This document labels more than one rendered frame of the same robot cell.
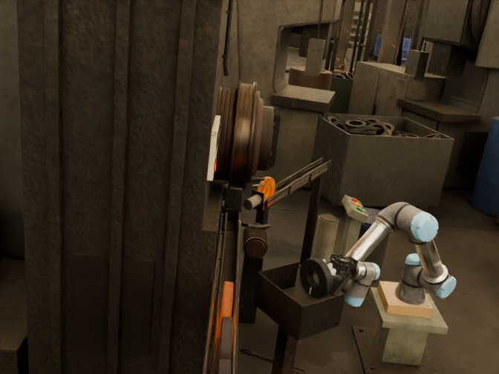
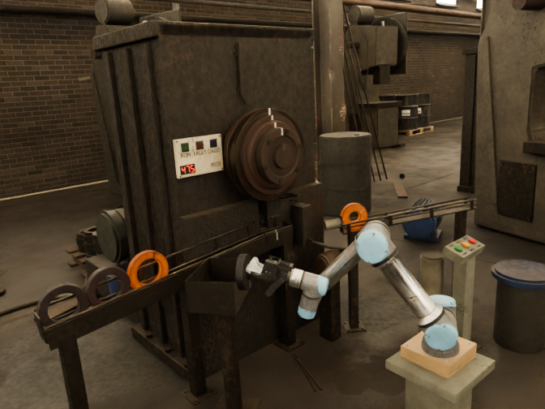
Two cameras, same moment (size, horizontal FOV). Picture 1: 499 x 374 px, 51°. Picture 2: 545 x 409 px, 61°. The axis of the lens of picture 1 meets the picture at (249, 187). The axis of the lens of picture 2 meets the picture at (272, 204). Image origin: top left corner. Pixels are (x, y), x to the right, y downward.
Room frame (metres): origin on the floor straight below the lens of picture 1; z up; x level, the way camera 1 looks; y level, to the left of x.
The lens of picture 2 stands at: (0.79, -1.80, 1.46)
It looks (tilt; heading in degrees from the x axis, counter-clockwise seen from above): 15 degrees down; 52
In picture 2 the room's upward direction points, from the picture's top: 3 degrees counter-clockwise
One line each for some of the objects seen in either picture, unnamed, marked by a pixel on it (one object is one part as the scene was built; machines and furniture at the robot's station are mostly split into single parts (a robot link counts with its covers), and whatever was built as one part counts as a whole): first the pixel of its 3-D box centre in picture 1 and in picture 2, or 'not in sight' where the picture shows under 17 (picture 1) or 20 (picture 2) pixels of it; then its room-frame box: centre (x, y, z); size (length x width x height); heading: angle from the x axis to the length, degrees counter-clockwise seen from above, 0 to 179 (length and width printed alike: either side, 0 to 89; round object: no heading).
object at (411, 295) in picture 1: (411, 288); (439, 337); (2.36, -0.87, 0.41); 0.15 x 0.15 x 0.10
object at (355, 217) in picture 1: (347, 248); (462, 297); (2.95, -0.65, 0.31); 0.24 x 0.16 x 0.62; 3
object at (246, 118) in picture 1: (243, 136); (268, 154); (2.23, 0.05, 1.11); 0.47 x 0.06 x 0.47; 3
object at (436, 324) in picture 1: (406, 309); (439, 363); (2.36, -0.87, 0.28); 0.32 x 0.32 x 0.04; 1
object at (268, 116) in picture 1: (265, 138); (281, 156); (2.24, -0.04, 1.11); 0.28 x 0.06 x 0.28; 3
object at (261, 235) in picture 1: (250, 273); (333, 293); (2.57, -0.06, 0.27); 0.22 x 0.13 x 0.53; 3
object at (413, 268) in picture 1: (417, 268); (440, 312); (2.35, -0.87, 0.52); 0.13 x 0.12 x 0.14; 33
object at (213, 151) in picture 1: (214, 146); (199, 155); (1.89, 0.15, 1.15); 0.26 x 0.02 x 0.18; 3
